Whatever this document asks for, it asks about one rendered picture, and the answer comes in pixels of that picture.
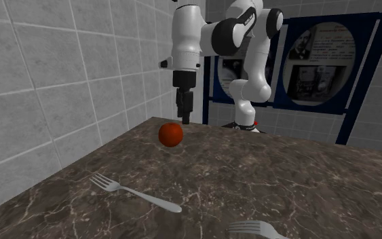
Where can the blue framed display board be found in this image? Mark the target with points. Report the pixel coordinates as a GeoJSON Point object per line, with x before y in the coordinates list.
{"type": "Point", "coordinates": [359, 33]}

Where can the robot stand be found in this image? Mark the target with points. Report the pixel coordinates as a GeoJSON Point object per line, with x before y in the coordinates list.
{"type": "Point", "coordinates": [227, 125]}

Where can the red apple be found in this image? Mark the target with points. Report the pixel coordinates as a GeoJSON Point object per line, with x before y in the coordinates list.
{"type": "Point", "coordinates": [170, 135]}

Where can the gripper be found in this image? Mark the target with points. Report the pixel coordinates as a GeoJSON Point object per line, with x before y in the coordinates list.
{"type": "Point", "coordinates": [184, 79]}

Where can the silver fork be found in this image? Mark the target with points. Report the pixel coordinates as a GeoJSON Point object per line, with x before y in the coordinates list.
{"type": "Point", "coordinates": [253, 228]}
{"type": "Point", "coordinates": [144, 197]}

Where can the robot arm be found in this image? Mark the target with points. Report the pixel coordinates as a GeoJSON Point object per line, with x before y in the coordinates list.
{"type": "Point", "coordinates": [185, 36]}

